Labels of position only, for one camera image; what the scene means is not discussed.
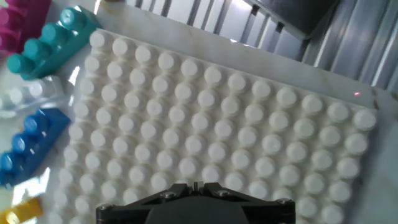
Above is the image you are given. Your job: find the magenta three-stud block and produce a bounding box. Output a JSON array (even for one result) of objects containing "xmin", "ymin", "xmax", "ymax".
[{"xmin": 0, "ymin": 0, "xmax": 52, "ymax": 55}]

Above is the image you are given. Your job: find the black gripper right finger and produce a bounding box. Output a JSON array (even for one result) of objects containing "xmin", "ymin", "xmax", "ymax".
[{"xmin": 202, "ymin": 182, "xmax": 222, "ymax": 196}]

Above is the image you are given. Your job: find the orange four-stud block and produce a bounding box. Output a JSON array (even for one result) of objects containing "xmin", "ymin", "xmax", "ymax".
[{"xmin": 0, "ymin": 197, "xmax": 44, "ymax": 224}]

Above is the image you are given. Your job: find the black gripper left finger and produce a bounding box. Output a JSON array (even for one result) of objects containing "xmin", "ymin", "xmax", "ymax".
[{"xmin": 171, "ymin": 182, "xmax": 191, "ymax": 197}]

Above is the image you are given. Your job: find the white four-stud block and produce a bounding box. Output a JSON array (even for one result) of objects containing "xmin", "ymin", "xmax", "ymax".
[{"xmin": 0, "ymin": 76, "xmax": 65, "ymax": 118}]

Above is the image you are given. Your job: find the blue four-stud block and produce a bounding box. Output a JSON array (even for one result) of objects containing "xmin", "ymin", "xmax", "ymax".
[{"xmin": 0, "ymin": 108, "xmax": 72, "ymax": 189}]

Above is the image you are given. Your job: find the teal four-stud block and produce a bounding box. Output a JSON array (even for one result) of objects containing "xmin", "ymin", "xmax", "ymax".
[{"xmin": 6, "ymin": 5, "xmax": 102, "ymax": 81}]

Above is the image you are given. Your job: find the white studded baseplate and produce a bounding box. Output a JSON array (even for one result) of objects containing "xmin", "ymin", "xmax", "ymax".
[{"xmin": 46, "ymin": 27, "xmax": 379, "ymax": 224}]

